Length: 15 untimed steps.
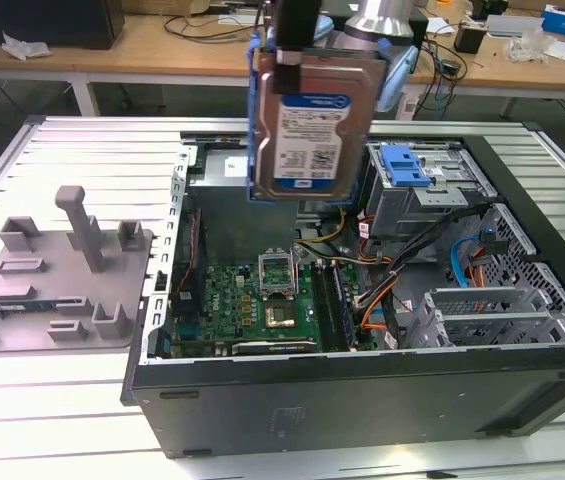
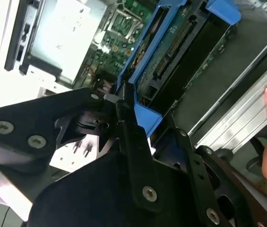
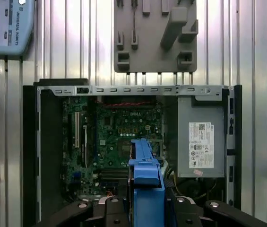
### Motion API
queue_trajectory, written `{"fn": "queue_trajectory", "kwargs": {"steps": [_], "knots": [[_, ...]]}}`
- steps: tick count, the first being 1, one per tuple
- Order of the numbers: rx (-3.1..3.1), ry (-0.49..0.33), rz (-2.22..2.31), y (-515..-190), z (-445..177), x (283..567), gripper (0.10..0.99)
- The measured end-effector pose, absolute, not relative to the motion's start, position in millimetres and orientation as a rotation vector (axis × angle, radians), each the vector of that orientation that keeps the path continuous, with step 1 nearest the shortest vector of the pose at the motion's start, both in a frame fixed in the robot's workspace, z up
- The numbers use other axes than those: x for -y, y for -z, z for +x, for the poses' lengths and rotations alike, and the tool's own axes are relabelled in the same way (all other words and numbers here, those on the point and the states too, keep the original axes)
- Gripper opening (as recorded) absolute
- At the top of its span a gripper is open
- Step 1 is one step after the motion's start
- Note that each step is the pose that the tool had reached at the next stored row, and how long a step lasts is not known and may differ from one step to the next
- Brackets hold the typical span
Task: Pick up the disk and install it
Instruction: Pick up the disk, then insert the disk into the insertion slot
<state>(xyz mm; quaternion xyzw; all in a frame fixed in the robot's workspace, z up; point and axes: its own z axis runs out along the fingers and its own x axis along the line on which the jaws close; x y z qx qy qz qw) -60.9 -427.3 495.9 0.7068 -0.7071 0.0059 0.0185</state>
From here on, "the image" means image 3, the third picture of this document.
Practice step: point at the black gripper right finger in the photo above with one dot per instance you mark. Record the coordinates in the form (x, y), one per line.
(230, 215)

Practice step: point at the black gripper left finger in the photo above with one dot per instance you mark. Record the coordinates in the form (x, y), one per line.
(83, 212)

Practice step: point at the hard disk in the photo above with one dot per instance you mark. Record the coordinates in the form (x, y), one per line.
(145, 175)

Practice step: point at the black RAM slot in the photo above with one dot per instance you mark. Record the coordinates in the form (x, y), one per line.
(114, 171)

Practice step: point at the CPU socket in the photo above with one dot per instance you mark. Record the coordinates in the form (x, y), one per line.
(123, 149)

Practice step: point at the black PC case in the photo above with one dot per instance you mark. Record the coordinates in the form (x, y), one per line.
(48, 142)

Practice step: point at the white expansion slot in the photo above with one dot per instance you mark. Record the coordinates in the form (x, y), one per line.
(77, 130)

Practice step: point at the green motherboard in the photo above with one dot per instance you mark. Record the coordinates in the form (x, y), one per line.
(114, 123)

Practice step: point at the grey power supply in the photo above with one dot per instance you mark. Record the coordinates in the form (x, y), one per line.
(201, 111)

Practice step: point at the grey parts rack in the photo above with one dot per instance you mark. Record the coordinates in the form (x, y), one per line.
(147, 59)

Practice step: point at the pale blue teach pendant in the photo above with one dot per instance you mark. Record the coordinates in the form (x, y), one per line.
(5, 28)

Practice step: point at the RAM stick on rack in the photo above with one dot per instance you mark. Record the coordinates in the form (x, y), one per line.
(135, 19)

